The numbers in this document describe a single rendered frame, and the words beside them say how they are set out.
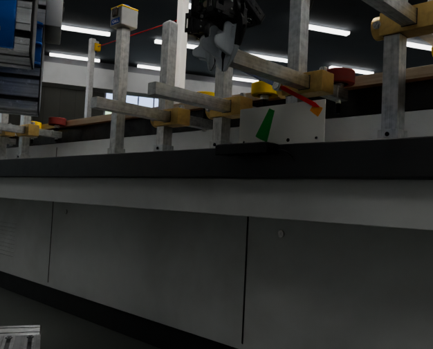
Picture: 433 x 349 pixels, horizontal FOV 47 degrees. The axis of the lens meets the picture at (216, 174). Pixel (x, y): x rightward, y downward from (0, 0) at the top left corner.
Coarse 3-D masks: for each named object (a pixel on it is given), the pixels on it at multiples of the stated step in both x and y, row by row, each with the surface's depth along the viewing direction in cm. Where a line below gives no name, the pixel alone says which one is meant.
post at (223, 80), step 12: (216, 72) 140; (228, 72) 140; (216, 84) 140; (228, 84) 140; (216, 96) 140; (228, 96) 140; (216, 120) 139; (228, 120) 140; (216, 132) 139; (228, 132) 140
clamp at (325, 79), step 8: (312, 72) 117; (320, 72) 115; (328, 72) 117; (312, 80) 117; (320, 80) 115; (328, 80) 117; (288, 88) 121; (312, 88) 117; (320, 88) 115; (328, 88) 117; (280, 96) 125; (304, 96) 122; (312, 96) 122
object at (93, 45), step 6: (90, 42) 402; (96, 42) 404; (90, 48) 401; (96, 48) 402; (90, 54) 400; (90, 60) 400; (90, 66) 400; (90, 72) 400; (90, 78) 400; (90, 84) 400; (90, 90) 400; (90, 96) 400; (90, 102) 400; (84, 108) 400; (90, 108) 400; (84, 114) 400; (90, 114) 400
